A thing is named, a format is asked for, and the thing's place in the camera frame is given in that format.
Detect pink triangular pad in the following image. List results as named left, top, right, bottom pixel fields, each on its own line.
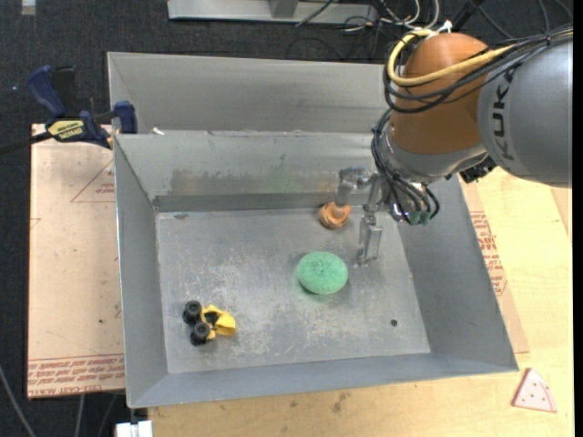
left=510, top=367, right=559, bottom=414

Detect grey metal bin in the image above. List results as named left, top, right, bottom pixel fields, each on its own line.
left=107, top=51, right=520, bottom=410

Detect orange-brown toy food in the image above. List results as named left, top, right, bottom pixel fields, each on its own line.
left=318, top=201, right=353, bottom=231

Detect green round scrubber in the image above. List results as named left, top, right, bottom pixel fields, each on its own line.
left=295, top=250, right=350, bottom=297

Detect brown cardboard board, red print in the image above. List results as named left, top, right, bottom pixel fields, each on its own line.
left=26, top=123, right=530, bottom=401

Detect yellow toy truck, black wheels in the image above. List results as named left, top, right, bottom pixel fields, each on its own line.
left=181, top=300, right=239, bottom=348

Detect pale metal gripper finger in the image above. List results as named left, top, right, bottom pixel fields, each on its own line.
left=356, top=213, right=384, bottom=266
left=335, top=166, right=368, bottom=208

